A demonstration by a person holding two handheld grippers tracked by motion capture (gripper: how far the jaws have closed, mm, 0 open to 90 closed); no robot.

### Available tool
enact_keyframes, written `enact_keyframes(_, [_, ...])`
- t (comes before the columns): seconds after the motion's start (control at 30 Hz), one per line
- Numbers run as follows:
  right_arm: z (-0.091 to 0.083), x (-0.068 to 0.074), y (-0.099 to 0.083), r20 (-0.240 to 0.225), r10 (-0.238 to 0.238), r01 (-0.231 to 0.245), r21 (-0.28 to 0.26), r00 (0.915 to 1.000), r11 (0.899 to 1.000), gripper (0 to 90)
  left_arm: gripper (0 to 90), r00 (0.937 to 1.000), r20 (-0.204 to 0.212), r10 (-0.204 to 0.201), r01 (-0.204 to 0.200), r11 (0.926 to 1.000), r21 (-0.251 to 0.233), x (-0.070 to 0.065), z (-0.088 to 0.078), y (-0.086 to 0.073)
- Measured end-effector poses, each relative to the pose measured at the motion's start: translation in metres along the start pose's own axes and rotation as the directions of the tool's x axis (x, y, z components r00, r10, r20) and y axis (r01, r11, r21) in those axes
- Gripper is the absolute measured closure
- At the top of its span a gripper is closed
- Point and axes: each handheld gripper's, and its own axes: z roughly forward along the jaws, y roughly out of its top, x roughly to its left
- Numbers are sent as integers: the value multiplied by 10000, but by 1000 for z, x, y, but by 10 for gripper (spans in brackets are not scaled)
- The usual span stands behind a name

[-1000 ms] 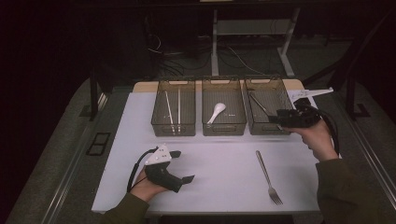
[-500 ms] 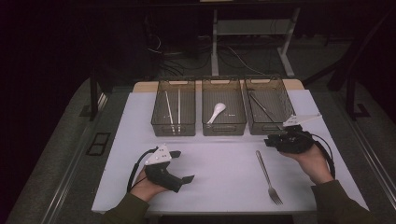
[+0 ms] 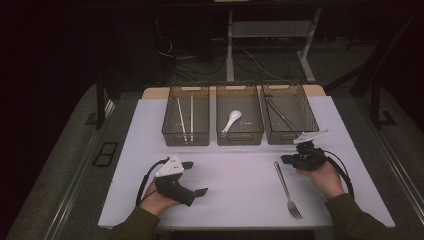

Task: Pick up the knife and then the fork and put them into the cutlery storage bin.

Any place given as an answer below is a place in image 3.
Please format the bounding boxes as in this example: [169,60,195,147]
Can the white metal desk frame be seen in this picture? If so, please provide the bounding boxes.
[226,8,323,84]

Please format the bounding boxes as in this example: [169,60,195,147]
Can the right hand-held gripper black cable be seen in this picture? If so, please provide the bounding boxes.
[313,148,355,199]

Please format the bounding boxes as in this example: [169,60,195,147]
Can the white chopstick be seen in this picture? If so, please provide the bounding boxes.
[189,94,195,143]
[175,96,187,143]

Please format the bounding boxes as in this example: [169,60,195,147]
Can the black floor socket frame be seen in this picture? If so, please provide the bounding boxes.
[92,141,119,168]

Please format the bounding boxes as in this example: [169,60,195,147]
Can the black floor cables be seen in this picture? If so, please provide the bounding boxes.
[154,19,228,84]

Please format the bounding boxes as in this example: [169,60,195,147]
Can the hand-held gripper black cable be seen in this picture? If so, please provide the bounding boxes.
[135,158,169,207]
[313,148,355,199]

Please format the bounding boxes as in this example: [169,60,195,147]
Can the metal fork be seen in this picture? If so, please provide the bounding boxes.
[273,161,304,220]

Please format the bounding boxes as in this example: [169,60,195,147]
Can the left hand-held gripper black cable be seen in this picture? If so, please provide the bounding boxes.
[135,158,169,207]

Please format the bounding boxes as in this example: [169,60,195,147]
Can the person's left hand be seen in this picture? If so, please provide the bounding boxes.
[139,179,181,217]

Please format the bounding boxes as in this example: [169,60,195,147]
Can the transparent grey plastic bin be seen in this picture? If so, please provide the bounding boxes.
[260,82,320,146]
[161,83,211,147]
[215,83,265,146]

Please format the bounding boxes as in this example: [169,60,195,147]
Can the large black metal stand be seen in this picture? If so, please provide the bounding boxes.
[324,9,424,129]

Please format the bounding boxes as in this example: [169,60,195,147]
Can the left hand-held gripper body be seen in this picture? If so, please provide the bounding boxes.
[154,154,197,207]

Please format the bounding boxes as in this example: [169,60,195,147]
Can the person's right hand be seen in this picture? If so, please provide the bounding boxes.
[296,159,346,200]

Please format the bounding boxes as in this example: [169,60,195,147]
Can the white ceramic spoon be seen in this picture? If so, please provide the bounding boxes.
[221,109,243,134]

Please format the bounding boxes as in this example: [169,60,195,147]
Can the white floor cable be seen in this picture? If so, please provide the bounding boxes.
[243,49,284,81]

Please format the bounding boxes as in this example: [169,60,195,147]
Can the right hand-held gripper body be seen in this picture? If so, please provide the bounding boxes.
[289,129,330,172]

